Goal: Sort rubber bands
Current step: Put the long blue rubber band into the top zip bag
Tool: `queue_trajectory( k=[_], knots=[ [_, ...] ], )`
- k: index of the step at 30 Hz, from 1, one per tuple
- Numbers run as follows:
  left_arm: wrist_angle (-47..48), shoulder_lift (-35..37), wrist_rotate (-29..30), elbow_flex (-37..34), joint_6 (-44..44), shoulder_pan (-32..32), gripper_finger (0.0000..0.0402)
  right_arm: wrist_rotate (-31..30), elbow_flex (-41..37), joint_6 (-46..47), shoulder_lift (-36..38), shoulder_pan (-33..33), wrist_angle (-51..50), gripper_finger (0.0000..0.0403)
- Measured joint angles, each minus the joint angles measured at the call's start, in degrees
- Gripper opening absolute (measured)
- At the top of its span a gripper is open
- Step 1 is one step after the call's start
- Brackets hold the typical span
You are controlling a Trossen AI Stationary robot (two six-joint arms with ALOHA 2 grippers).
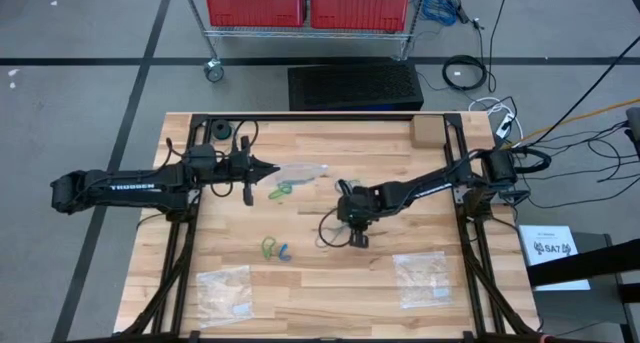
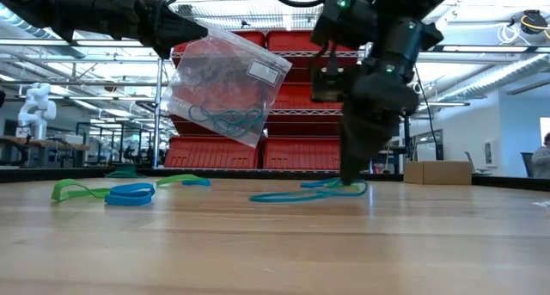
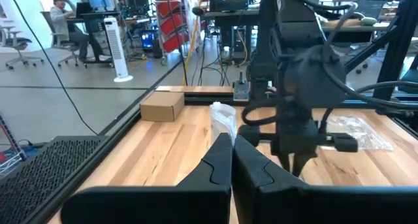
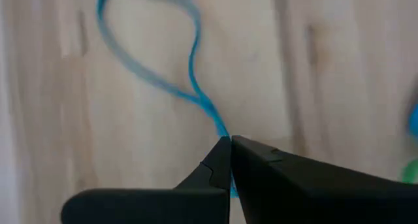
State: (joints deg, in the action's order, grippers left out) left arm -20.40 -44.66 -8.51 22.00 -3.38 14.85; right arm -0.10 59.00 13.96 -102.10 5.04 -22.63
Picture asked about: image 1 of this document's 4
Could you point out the grey chair part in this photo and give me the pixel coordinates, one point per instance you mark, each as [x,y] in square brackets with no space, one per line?
[634,128]

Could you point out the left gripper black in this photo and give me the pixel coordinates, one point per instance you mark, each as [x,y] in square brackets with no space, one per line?
[235,167]

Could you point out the grey cart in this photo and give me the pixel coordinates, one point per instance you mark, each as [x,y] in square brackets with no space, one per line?
[575,313]

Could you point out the black perforated floor mat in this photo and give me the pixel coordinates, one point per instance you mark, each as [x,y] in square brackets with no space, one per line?
[355,85]

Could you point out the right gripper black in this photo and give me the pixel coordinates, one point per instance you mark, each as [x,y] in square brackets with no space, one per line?
[360,205]

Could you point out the black beam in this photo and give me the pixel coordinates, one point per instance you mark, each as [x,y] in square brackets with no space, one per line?
[585,265]

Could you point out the red plastic bin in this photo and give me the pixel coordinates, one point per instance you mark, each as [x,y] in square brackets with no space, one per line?
[255,5]
[359,8]

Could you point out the wide blue rubber band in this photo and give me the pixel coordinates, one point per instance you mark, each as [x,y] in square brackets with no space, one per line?
[287,257]

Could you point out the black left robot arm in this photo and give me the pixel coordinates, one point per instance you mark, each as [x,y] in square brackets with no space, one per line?
[130,187]

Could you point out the green band far left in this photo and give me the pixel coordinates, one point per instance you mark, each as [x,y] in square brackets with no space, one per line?
[213,130]

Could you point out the clear plastic zip bag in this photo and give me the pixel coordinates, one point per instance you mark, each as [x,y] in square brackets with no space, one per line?
[305,172]
[422,280]
[225,297]

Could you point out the brown cardboard box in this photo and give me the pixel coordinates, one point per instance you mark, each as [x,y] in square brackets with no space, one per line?
[428,131]

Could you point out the white power strip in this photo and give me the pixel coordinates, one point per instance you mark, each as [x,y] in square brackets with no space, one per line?
[505,125]

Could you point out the teal rubber band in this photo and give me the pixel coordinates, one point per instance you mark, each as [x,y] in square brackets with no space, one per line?
[294,182]
[300,181]

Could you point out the white printed paper sheet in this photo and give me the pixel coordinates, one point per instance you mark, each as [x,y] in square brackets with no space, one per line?
[550,255]

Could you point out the green rubber band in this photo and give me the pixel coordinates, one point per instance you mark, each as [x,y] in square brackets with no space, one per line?
[264,245]
[285,187]

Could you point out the black aluminium table frame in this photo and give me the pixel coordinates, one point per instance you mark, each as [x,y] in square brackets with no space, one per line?
[325,117]

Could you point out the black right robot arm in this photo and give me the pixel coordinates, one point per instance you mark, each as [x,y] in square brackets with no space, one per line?
[425,185]

